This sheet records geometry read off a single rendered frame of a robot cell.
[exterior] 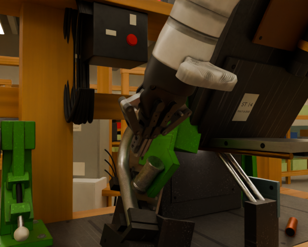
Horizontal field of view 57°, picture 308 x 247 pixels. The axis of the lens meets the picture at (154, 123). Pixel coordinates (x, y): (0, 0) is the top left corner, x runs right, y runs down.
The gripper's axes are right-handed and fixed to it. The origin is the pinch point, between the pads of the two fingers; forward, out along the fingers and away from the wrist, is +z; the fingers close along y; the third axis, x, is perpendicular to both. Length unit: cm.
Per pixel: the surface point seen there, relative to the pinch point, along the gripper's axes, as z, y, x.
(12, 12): 3, 8, -67
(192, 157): 15.7, -32.2, -13.3
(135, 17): -10, -20, -47
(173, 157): 5.0, -11.1, -2.1
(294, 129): 273, -1090, -415
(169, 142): 3.7, -11.7, -5.0
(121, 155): 15.3, -9.8, -15.0
